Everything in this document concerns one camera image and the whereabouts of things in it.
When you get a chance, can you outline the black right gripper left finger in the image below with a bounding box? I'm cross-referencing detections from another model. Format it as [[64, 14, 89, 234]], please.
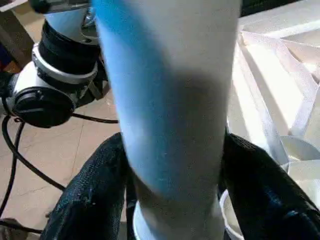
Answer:
[[39, 132, 129, 240]]

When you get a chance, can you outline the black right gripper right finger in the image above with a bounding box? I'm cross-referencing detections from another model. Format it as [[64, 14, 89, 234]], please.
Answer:
[[219, 130, 320, 240]]

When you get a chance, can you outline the white plastic table leg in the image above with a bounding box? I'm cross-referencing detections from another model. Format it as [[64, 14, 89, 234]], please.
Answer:
[[89, 0, 244, 240]]

